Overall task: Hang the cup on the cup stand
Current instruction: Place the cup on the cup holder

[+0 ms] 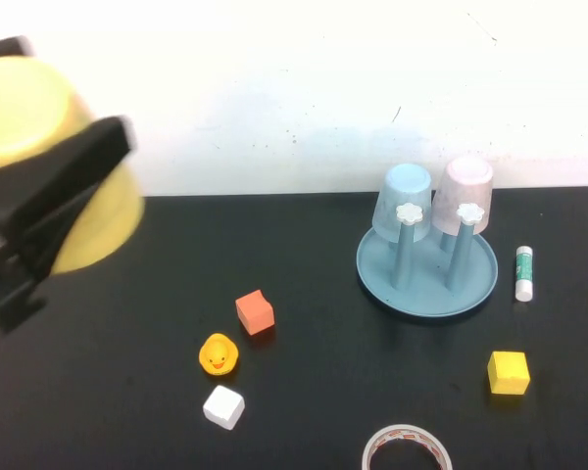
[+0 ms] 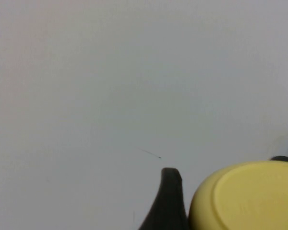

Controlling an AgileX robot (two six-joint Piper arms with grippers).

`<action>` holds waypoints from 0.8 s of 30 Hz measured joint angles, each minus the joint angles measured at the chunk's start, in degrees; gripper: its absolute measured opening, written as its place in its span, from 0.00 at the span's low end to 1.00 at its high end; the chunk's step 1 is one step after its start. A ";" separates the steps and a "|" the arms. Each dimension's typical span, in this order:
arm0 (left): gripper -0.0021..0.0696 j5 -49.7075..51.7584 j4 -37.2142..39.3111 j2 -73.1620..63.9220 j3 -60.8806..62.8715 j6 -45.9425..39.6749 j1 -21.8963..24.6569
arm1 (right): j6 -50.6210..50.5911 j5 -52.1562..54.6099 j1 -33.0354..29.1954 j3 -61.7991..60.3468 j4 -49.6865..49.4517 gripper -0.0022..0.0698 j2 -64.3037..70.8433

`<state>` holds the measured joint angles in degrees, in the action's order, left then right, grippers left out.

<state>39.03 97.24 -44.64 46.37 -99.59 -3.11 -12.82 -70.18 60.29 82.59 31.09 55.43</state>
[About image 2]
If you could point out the yellow plastic cup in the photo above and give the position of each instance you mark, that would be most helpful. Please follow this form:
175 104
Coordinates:
242 198

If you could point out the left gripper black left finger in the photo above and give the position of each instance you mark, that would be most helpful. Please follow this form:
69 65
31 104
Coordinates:
169 203

